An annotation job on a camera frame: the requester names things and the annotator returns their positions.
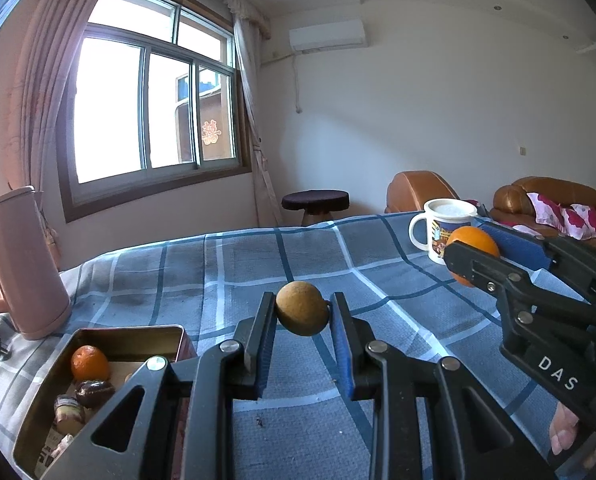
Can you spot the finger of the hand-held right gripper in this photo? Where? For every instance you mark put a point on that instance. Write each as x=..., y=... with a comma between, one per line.
x=518, y=245
x=478, y=270

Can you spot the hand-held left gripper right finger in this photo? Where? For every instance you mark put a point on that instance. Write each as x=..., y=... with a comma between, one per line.
x=345, y=350

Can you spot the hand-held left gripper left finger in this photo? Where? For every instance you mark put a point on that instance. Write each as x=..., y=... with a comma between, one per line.
x=258, y=350

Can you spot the large orange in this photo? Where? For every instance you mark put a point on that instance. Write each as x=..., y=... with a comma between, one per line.
x=478, y=240

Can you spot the brown longan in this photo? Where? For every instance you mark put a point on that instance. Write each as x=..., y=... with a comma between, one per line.
x=303, y=310

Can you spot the rectangular metal tin box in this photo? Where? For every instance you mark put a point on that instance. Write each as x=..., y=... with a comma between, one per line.
x=128, y=342

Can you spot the small orange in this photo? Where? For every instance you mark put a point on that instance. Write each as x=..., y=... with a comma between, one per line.
x=90, y=362

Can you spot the person's right hand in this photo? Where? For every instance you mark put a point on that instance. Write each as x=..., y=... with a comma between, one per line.
x=565, y=435

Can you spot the brown leather sofa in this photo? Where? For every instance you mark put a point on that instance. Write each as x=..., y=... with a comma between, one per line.
x=513, y=200

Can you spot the white printed mug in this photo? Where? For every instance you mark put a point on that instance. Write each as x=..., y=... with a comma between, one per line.
x=435, y=232

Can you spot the blue plaid tablecloth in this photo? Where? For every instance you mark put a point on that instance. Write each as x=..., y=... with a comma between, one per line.
x=228, y=270

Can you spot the round dark stool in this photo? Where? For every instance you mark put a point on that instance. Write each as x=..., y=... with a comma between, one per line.
x=315, y=199

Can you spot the narrow pink curtain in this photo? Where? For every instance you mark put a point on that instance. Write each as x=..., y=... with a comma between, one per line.
x=258, y=135

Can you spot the red paper window decoration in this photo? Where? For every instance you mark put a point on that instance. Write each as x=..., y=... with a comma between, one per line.
x=211, y=132

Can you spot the printed paper sheet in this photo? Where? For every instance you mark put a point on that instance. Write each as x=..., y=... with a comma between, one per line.
x=53, y=455

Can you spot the pink electric kettle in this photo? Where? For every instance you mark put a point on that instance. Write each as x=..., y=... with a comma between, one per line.
x=23, y=270

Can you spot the black kettle power plug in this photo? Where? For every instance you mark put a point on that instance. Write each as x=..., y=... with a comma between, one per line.
x=0, y=347

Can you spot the sliding glass window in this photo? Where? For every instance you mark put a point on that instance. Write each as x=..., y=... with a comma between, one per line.
x=113, y=110

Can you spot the long pink curtain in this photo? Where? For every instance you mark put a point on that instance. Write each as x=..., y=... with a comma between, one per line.
x=43, y=85

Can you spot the white wall air conditioner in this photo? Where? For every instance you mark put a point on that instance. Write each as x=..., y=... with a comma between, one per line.
x=328, y=35

